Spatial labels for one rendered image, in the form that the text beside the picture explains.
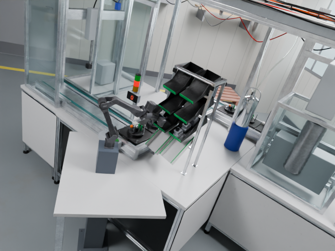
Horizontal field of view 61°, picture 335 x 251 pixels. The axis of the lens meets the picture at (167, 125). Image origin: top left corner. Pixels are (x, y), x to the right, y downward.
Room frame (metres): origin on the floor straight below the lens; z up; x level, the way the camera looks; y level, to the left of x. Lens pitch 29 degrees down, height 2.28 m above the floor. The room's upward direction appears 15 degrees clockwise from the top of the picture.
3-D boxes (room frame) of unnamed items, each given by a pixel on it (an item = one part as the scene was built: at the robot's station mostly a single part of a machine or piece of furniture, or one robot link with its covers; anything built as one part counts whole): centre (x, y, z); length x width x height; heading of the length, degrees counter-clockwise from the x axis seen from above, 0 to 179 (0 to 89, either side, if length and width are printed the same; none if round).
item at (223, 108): (3.11, -0.66, 1.01); 0.24 x 0.24 x 0.13; 60
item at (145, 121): (2.31, 0.12, 1.01); 0.24 x 0.24 x 0.13; 60
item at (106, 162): (1.68, 0.37, 0.96); 0.14 x 0.14 x 0.20; 18
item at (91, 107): (2.26, 0.49, 0.91); 0.84 x 0.28 x 0.10; 60
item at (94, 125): (2.09, 0.56, 0.91); 0.89 x 0.06 x 0.11; 60
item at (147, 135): (2.09, 0.25, 0.96); 0.24 x 0.24 x 0.02; 60
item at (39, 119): (3.01, 0.94, 0.43); 1.39 x 0.63 x 0.86; 150
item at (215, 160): (2.47, 0.02, 0.85); 1.50 x 1.41 x 0.03; 60
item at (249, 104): (2.48, -0.67, 1.32); 0.14 x 0.14 x 0.38
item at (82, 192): (1.69, 0.32, 0.84); 0.90 x 0.70 x 0.03; 18
